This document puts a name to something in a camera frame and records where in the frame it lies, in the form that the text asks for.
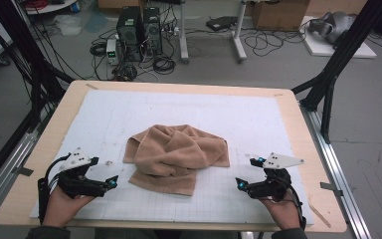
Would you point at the aluminium rail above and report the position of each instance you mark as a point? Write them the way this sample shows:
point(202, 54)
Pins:
point(10, 166)
point(338, 176)

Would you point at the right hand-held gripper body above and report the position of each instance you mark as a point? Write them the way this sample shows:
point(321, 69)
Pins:
point(272, 184)

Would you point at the grey tape piece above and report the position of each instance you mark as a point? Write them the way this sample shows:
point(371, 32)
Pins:
point(23, 171)
point(331, 188)

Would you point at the black metal frame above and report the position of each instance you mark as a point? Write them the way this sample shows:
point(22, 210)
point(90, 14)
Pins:
point(23, 43)
point(344, 49)

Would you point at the tan tape strip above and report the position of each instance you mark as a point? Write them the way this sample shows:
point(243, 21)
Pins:
point(320, 215)

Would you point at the clear plastic bag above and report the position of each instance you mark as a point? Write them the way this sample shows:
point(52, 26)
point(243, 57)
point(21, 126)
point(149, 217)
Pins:
point(67, 26)

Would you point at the flat black device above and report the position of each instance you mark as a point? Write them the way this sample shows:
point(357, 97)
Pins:
point(221, 23)

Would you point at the white gridded mat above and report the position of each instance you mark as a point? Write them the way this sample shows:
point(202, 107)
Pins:
point(179, 106)

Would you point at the slim black computer tower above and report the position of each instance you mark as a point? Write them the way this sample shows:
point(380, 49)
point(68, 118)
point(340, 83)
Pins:
point(152, 30)

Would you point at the white desk leg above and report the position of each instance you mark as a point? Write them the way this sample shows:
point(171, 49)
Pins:
point(239, 33)
point(183, 33)

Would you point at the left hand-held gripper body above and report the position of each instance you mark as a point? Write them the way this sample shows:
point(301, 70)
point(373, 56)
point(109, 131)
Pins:
point(76, 181)

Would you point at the grey helmet-like object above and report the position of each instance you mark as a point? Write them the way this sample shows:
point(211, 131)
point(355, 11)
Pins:
point(336, 23)

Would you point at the person's left hand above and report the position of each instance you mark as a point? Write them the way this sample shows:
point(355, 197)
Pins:
point(63, 207)

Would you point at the brown cardboard box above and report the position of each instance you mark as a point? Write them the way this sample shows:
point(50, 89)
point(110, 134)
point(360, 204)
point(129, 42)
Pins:
point(280, 15)

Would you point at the white floor board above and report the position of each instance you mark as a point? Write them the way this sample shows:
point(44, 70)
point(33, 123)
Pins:
point(318, 48)

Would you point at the brown towel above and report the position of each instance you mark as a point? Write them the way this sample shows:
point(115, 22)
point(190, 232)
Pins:
point(175, 152)

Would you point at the person's right hand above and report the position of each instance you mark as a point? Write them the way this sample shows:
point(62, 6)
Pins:
point(283, 212)

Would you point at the large black computer tower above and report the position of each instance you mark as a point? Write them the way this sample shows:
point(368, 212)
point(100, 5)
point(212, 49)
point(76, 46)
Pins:
point(128, 31)

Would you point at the white power supply unit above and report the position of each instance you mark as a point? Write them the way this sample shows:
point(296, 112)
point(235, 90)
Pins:
point(112, 51)

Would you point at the round white table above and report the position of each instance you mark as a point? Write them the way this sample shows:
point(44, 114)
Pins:
point(51, 7)

